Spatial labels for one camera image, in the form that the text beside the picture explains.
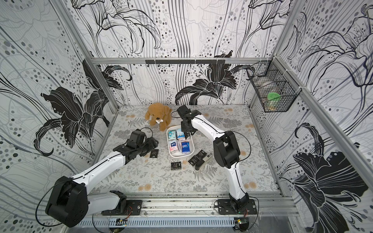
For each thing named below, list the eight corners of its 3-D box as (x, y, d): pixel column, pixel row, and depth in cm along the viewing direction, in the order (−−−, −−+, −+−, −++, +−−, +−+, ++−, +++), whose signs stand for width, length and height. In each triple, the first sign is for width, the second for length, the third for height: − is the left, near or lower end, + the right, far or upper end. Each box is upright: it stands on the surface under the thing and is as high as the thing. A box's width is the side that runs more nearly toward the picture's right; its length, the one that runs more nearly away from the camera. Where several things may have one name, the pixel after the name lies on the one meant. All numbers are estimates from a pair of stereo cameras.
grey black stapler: (197, 171, 87) (197, 169, 84) (194, 167, 88) (194, 165, 85) (212, 157, 92) (213, 154, 89) (208, 154, 94) (209, 151, 91)
